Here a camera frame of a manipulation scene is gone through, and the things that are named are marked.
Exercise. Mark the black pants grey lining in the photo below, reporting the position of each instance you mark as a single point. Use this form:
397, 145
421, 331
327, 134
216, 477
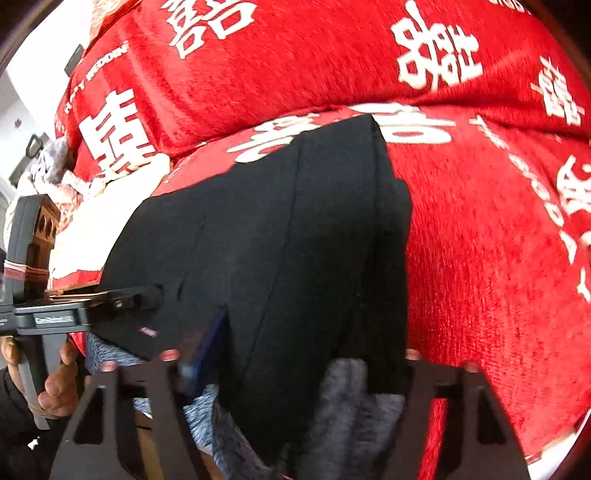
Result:
300, 230

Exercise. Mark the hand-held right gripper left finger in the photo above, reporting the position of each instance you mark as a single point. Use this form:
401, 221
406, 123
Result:
211, 344

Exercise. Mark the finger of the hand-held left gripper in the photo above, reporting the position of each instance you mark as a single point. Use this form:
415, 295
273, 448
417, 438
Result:
129, 300

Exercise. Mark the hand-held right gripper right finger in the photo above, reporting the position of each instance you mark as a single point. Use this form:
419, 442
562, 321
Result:
418, 383

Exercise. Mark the red printed backrest cover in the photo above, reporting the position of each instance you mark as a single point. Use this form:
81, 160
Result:
323, 55

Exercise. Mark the grey white cloth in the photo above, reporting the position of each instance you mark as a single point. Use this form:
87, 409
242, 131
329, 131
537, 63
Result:
51, 161

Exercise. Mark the person's left hand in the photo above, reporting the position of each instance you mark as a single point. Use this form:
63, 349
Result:
60, 387

